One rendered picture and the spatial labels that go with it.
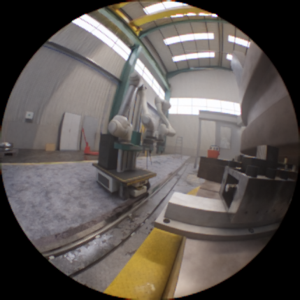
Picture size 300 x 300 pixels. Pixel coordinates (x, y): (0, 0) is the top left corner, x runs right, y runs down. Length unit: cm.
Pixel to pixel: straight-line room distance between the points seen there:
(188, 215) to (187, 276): 32
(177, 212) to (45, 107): 617
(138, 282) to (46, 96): 648
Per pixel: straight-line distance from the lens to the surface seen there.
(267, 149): 66
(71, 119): 564
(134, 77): 113
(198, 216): 57
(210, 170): 170
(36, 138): 592
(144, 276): 76
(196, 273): 49
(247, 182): 45
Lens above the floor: 74
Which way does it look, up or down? 2 degrees down
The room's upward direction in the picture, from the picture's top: 7 degrees clockwise
